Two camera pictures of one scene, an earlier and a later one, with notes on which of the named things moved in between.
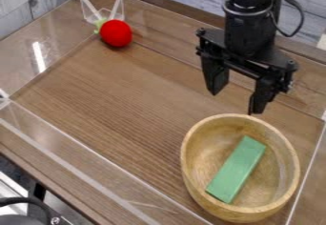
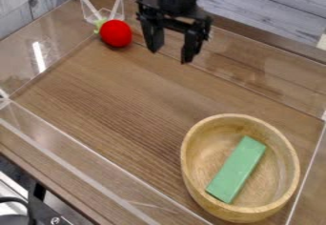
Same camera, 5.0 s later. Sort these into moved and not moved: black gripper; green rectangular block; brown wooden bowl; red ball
Moved: black gripper
Not moved: brown wooden bowl; red ball; green rectangular block
